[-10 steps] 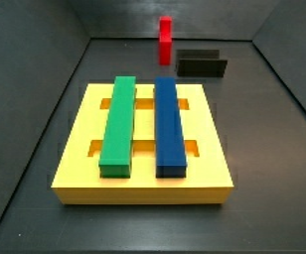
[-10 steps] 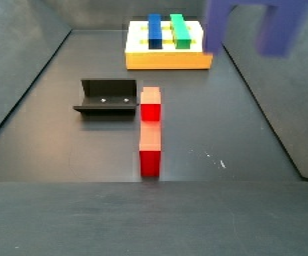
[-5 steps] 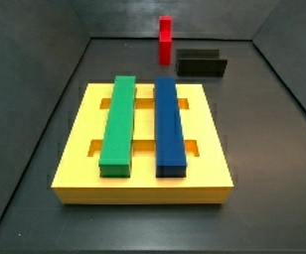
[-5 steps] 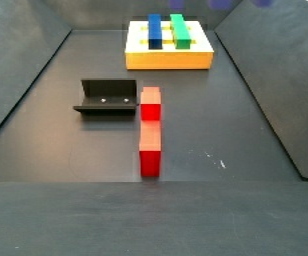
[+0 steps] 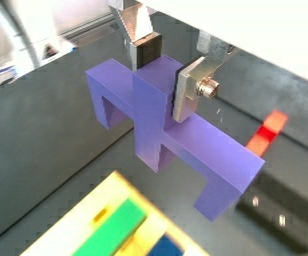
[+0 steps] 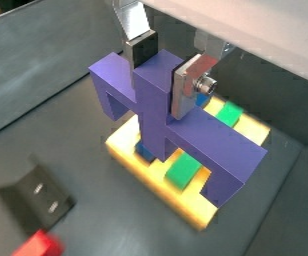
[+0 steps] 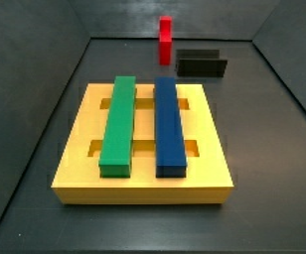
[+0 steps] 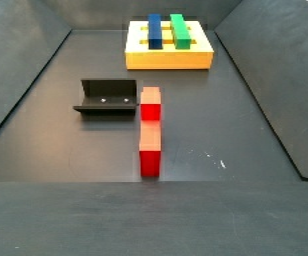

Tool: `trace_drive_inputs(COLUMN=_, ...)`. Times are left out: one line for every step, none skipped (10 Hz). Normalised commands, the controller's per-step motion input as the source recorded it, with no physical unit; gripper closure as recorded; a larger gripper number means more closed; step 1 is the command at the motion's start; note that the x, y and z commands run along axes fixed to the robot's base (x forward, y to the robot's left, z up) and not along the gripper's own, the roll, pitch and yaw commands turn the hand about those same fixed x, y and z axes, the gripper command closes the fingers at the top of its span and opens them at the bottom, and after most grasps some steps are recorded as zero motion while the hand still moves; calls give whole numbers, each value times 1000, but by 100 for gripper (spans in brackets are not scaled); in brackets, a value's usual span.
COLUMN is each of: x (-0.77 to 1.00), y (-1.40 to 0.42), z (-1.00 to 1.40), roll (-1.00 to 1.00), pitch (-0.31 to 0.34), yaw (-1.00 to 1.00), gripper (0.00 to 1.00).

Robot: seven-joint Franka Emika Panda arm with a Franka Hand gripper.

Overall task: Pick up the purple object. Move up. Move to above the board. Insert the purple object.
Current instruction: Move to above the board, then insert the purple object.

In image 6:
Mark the green long bar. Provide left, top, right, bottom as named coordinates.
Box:
left=164, top=101, right=243, bottom=191

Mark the red upright block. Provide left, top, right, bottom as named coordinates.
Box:
left=10, top=230, right=64, bottom=256

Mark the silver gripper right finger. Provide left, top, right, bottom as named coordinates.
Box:
left=169, top=30, right=234, bottom=120

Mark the yellow slotted base board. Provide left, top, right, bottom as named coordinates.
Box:
left=105, top=97, right=270, bottom=230

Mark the purple cross-shaped block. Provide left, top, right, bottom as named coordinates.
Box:
left=88, top=50, right=266, bottom=206

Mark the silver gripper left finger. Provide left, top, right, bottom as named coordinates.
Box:
left=112, top=0, right=157, bottom=69

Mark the black block holder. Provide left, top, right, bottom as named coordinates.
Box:
left=0, top=165, right=76, bottom=236

